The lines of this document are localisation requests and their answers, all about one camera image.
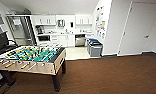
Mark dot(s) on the white wall cabinet three doors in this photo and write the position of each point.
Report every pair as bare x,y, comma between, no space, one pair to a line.
84,20

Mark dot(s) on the white base cabinet row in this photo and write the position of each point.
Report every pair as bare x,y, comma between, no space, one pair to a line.
65,40

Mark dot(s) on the black coffee machine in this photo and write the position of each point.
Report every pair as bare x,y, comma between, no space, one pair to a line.
39,30

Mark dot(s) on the green foosball table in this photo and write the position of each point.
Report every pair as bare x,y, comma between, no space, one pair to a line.
30,58

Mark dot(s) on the large colourful wall poster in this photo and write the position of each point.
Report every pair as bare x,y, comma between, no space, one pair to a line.
100,21

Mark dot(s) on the grey trash bin black lid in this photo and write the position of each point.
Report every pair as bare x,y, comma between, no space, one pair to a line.
96,50

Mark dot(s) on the blue lid recycling bin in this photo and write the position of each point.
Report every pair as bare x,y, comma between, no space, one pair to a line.
92,41

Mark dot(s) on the white wall cabinet four doors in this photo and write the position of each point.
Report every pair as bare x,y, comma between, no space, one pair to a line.
44,20

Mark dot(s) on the green lid recycling bin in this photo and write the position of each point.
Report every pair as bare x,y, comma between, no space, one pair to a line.
94,43

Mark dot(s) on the white paper on refrigerator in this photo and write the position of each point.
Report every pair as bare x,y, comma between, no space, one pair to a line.
16,22

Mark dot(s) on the stainless steel refrigerator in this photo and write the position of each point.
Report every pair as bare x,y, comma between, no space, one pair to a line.
22,30

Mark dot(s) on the white door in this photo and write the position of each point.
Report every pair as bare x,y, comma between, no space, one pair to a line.
140,30

